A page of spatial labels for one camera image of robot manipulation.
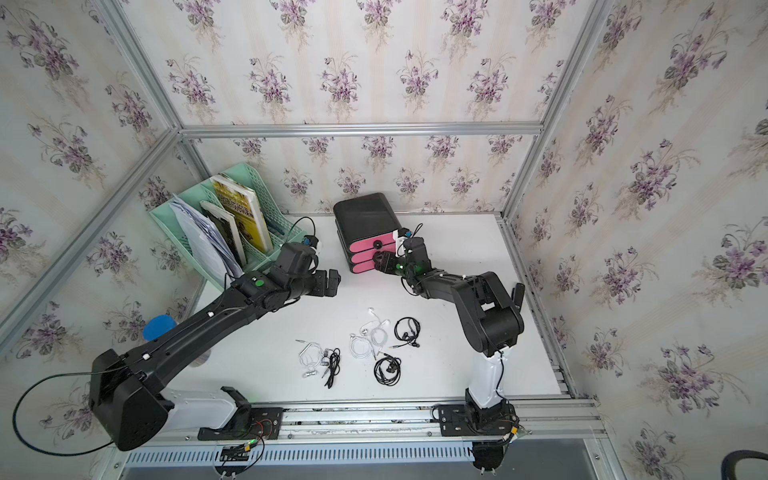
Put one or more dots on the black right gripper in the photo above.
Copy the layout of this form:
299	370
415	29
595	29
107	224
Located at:
383	265

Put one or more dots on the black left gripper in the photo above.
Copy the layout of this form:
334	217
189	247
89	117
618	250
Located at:
322	288

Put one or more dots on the pink top drawer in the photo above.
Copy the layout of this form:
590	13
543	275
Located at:
372	243

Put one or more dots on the white earphones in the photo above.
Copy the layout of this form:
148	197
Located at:
312	357
371	338

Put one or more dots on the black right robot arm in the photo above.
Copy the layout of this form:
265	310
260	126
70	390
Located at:
490	316

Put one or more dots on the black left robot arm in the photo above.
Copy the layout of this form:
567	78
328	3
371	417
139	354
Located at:
125	389

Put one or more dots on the pink bottom drawer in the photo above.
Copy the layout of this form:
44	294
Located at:
363	267

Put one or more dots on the black drawer cabinet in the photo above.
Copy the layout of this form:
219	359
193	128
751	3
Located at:
364	217

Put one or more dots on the black earphones left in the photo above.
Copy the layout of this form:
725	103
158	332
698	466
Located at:
331	360

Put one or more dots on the black earphones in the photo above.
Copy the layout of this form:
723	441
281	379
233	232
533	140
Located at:
331	360
388	370
407	331

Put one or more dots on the black earphones upper right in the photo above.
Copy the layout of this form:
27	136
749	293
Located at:
407	331

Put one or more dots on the black earphones lower right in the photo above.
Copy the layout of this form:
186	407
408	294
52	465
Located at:
388	370

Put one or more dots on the green desk organizer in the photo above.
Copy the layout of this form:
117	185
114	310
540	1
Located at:
280	228

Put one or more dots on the black white notebook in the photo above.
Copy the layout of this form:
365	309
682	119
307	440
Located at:
226	224

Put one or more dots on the white paper stack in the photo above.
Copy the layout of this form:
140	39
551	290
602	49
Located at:
208	246

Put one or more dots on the yellow book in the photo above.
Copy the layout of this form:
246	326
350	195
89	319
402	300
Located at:
242	202

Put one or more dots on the black stapler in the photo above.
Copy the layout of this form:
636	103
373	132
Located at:
518	296

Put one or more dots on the blue lid container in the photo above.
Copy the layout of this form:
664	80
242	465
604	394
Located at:
157	327

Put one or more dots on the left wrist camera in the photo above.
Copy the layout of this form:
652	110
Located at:
299	257

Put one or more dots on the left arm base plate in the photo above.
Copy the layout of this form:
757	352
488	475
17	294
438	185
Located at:
248	421

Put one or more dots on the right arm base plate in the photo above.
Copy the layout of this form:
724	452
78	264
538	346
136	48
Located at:
467	420

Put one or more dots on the aluminium front rail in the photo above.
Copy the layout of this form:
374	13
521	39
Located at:
367	433

